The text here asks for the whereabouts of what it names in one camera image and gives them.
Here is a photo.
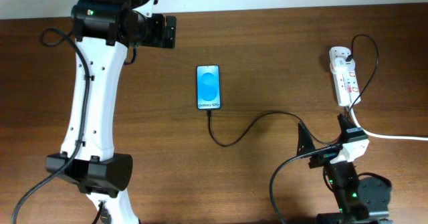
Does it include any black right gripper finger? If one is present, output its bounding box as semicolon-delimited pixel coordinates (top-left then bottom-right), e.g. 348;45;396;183
337;114;354;140
296;122;316;156

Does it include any blue Galaxy smartphone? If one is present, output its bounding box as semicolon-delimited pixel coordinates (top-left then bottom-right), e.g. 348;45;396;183
197;65;221;110

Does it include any black USB charging cable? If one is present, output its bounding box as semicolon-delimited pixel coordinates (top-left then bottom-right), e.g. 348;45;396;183
206;33;380;148

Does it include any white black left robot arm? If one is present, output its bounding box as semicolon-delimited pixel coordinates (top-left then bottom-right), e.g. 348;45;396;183
46;0;177;223

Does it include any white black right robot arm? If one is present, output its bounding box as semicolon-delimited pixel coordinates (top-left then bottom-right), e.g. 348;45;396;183
297;114;393;223

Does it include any white power strip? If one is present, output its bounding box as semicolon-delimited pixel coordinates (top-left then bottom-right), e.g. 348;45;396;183
329;46;360;107

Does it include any white power strip cord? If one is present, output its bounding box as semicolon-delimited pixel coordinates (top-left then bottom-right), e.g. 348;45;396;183
347;104;428;142

